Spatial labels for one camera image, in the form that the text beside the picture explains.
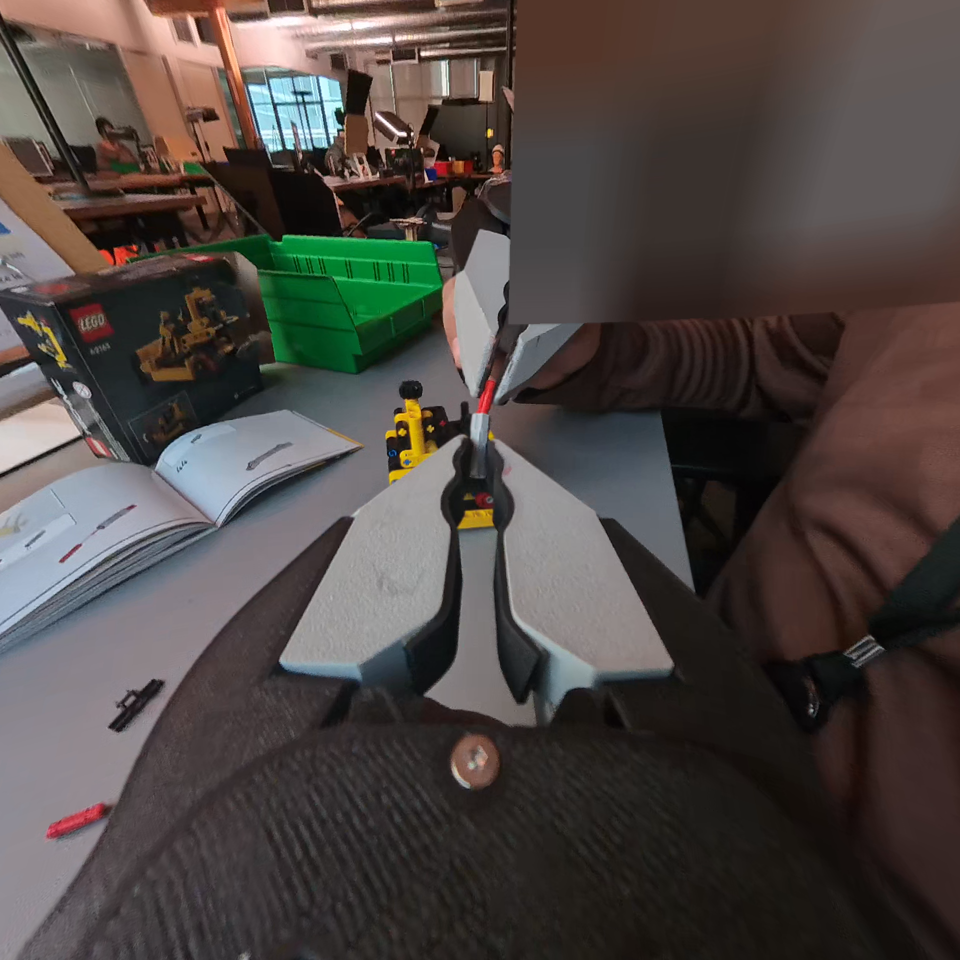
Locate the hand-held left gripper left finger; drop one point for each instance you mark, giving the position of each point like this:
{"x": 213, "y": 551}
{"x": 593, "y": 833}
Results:
{"x": 375, "y": 585}

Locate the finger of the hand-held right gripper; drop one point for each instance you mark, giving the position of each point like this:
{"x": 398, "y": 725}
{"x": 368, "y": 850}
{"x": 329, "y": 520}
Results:
{"x": 480, "y": 300}
{"x": 536, "y": 352}

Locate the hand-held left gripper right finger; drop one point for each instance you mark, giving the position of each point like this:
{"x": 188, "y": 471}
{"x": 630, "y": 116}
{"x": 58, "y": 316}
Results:
{"x": 577, "y": 592}

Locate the red lego axle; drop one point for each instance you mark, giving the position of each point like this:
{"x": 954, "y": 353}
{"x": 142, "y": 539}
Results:
{"x": 487, "y": 395}

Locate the grey lego connector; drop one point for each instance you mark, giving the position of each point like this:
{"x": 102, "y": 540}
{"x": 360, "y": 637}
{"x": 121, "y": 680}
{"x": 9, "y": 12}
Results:
{"x": 480, "y": 442}

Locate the yellow lego model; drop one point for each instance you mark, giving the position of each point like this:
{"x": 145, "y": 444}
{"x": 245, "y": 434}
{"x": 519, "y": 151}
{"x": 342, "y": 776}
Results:
{"x": 412, "y": 435}

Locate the person's right forearm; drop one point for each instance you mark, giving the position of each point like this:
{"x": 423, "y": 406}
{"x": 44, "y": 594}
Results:
{"x": 712, "y": 360}

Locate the lego instruction booklet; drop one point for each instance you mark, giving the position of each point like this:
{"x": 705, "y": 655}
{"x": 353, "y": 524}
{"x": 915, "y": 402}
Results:
{"x": 150, "y": 517}

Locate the black lego pin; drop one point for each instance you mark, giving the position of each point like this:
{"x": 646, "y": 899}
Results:
{"x": 135, "y": 705}

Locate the black lego box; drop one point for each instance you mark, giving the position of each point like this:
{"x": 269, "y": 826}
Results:
{"x": 150, "y": 345}

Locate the red lego pin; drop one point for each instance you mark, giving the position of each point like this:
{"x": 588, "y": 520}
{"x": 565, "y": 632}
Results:
{"x": 79, "y": 820}

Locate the person's right hand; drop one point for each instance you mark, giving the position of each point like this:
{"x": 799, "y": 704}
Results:
{"x": 448, "y": 322}

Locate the black computer monitor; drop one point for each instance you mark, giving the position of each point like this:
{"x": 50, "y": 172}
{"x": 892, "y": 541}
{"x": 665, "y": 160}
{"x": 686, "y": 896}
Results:
{"x": 469, "y": 131}

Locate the desk lamp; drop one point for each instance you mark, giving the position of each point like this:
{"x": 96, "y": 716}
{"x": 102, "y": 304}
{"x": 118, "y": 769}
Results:
{"x": 394, "y": 126}

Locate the green storage bin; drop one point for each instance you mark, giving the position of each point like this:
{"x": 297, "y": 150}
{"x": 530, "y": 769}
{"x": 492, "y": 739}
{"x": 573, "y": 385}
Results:
{"x": 345, "y": 315}

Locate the black office chair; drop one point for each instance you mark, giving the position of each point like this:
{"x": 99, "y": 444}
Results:
{"x": 304, "y": 202}

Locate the wooden pillar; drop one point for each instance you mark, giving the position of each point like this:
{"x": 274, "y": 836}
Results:
{"x": 229, "y": 67}

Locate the person's brown jacket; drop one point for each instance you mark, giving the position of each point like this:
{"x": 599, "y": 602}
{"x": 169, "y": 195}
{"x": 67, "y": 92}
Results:
{"x": 862, "y": 487}

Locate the wooden desk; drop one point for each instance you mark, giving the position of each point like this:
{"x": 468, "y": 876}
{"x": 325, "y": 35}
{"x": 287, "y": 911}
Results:
{"x": 135, "y": 202}

